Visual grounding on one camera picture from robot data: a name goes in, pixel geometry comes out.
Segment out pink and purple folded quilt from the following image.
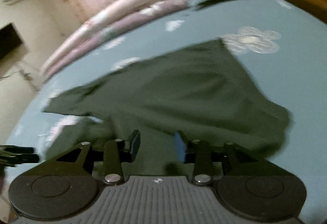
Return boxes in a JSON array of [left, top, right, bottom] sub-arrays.
[[40, 0, 215, 82]]

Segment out blue flower-print bed sheet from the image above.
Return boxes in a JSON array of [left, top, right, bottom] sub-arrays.
[[8, 0, 326, 223]]

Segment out black wall television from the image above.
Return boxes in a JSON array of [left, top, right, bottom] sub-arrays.
[[0, 23, 23, 59]]

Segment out dark green knit garment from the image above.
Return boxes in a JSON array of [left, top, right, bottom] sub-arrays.
[[45, 39, 290, 175]]

